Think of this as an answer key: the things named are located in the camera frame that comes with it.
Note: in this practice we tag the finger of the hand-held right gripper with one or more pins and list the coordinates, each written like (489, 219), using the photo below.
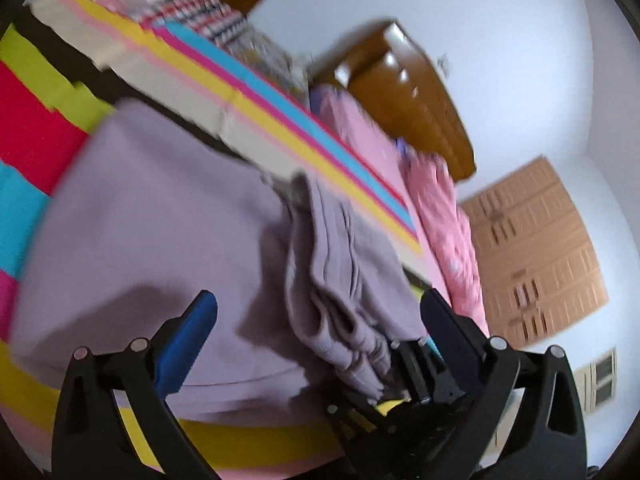
(415, 370)

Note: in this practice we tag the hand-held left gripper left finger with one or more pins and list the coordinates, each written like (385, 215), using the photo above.
(187, 340)

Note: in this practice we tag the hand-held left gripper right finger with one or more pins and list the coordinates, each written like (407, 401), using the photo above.
(450, 325)

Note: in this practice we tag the lilac pants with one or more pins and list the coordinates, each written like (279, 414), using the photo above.
(150, 235)

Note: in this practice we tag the pink dotted quilt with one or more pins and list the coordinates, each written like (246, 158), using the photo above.
(450, 230)

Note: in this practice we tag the light brown wooden wardrobe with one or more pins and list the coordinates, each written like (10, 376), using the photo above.
(540, 250)

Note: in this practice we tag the window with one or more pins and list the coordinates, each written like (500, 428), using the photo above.
(597, 380)

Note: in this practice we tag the glossy brown wooden cabinet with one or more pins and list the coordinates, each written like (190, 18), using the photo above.
(415, 110)

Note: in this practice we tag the colourful striped blanket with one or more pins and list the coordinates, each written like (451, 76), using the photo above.
(30, 110)

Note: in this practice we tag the grey patterned cloth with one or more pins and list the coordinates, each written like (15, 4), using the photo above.
(272, 57)

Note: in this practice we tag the striped cloth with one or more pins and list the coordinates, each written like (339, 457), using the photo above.
(210, 17)

